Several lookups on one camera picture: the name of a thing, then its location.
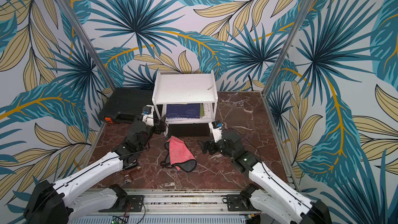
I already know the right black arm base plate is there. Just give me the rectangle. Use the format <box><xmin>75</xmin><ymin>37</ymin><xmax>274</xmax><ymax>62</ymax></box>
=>
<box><xmin>222</xmin><ymin>183</ymin><xmax>269</xmax><ymax>214</ymax></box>

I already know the aluminium front rail frame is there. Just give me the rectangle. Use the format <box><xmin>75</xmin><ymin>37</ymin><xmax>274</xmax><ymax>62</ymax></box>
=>
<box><xmin>46</xmin><ymin>188</ymin><xmax>318</xmax><ymax>224</ymax></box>

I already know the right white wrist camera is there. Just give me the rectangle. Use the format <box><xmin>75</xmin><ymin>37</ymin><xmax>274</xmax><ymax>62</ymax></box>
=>
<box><xmin>208</xmin><ymin>120</ymin><xmax>222</xmax><ymax>143</ymax></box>

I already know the white green booklet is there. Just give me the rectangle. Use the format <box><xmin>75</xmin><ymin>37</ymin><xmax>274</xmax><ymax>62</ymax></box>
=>
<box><xmin>200</xmin><ymin>103</ymin><xmax>213</xmax><ymax>119</ymax></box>

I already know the white two-tier bookshelf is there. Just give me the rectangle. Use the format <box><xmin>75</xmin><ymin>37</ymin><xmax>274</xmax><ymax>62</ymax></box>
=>
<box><xmin>152</xmin><ymin>72</ymin><xmax>218</xmax><ymax>138</ymax></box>

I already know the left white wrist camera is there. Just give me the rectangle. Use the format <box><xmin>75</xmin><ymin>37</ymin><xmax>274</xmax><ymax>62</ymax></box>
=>
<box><xmin>142</xmin><ymin>105</ymin><xmax>154</xmax><ymax>127</ymax></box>

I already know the pink cloth with black trim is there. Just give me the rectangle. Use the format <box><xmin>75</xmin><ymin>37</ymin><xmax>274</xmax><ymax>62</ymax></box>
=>
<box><xmin>160</xmin><ymin>136</ymin><xmax>197</xmax><ymax>173</ymax></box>

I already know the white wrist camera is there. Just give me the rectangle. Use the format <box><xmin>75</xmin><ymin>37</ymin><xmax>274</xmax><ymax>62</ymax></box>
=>
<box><xmin>142</xmin><ymin>105</ymin><xmax>154</xmax><ymax>127</ymax></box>
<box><xmin>208</xmin><ymin>120</ymin><xmax>222</xmax><ymax>143</ymax></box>

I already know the dark blue book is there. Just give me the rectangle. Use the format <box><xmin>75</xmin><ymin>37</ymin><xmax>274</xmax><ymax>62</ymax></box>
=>
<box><xmin>166</xmin><ymin>103</ymin><xmax>201</xmax><ymax>119</ymax></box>

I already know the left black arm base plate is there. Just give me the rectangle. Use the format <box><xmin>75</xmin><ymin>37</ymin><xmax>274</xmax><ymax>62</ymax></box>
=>
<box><xmin>99</xmin><ymin>184</ymin><xmax>145</xmax><ymax>213</ymax></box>

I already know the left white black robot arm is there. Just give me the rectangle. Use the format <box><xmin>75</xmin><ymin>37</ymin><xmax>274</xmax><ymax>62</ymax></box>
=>
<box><xmin>23</xmin><ymin>115</ymin><xmax>167</xmax><ymax>224</ymax></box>

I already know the black plastic tool case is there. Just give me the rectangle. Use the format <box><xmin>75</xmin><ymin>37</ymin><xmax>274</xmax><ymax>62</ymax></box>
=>
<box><xmin>98</xmin><ymin>88</ymin><xmax>153</xmax><ymax>123</ymax></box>

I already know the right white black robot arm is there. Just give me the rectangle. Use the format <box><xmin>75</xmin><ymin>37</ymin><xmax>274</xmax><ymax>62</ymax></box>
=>
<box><xmin>198</xmin><ymin>129</ymin><xmax>332</xmax><ymax>224</ymax></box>

